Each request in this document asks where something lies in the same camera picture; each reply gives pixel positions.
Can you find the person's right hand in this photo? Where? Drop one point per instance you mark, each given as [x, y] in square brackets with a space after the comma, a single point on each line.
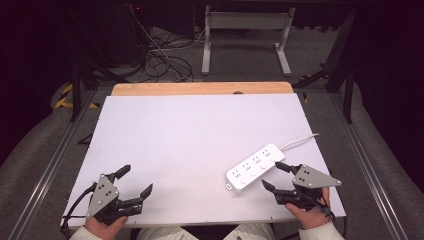
[310, 218]

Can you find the person's right leg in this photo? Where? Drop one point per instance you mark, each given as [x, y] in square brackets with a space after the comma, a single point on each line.
[250, 232]

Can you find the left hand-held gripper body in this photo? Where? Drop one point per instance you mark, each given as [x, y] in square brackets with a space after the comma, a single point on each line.
[101, 197]

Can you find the white power strip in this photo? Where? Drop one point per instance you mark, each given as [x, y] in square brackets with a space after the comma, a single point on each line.
[255, 168]

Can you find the yellow black hazard tape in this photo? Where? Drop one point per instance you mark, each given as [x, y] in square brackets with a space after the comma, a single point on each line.
[65, 99]

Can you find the black computer case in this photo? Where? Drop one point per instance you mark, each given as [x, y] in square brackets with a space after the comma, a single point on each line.
[123, 33]

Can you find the white board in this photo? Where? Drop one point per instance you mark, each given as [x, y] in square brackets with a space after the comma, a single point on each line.
[186, 140]

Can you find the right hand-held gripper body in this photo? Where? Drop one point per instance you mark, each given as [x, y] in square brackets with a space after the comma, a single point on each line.
[311, 180]

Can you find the wooden table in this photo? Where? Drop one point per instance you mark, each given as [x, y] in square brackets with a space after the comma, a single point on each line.
[200, 88]

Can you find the person's left hand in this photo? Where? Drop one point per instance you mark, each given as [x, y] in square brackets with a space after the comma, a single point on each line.
[104, 229]

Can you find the white metal desk frame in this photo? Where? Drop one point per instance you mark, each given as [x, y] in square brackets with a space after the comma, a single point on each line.
[246, 21]

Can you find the black metal stand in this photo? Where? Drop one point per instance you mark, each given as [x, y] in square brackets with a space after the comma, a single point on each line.
[76, 90]
[346, 80]

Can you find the aluminium floor rail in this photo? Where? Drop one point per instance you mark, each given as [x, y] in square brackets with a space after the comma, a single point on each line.
[361, 163]
[50, 168]

